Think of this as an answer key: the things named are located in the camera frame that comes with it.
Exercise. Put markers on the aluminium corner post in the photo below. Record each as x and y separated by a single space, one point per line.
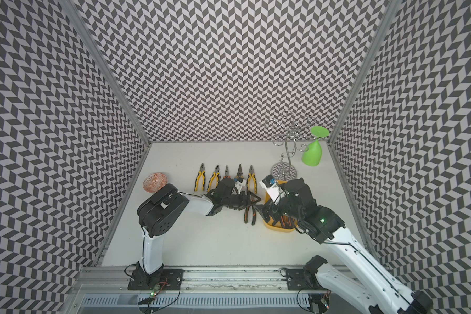
379 37
80 27

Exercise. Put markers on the aluminium corner post left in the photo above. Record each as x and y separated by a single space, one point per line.
80 27

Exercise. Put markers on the yellow plastic storage box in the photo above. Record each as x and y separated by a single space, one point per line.
285 224

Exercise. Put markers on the large yellow black pliers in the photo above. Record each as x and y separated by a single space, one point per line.
251 181

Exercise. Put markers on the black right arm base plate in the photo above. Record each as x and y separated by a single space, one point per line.
298 279

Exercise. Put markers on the aluminium corner post right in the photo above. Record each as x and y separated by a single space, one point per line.
379 37

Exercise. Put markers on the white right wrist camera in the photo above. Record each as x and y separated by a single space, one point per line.
272 188

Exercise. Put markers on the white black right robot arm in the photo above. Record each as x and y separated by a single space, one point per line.
374 290

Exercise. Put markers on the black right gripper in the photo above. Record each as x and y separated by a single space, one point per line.
263 210

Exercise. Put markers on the aluminium front rail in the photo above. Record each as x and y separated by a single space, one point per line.
216 289

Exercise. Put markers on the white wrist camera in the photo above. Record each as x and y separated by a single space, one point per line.
272 188
241 184

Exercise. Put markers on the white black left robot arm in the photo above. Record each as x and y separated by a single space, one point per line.
159 213

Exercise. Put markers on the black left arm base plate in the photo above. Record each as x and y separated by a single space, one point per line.
170 278

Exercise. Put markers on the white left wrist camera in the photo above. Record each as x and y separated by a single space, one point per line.
241 184

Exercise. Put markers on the chrome wire glass stand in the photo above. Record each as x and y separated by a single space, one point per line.
288 139

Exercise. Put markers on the orange black needle-nose pliers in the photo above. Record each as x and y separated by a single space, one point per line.
227 175

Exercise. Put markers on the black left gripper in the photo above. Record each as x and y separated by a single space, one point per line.
244 201

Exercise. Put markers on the green plastic wine glass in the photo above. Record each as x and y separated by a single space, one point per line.
313 154

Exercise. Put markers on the small yellow needle-nose pliers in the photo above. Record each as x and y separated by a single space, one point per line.
239 174

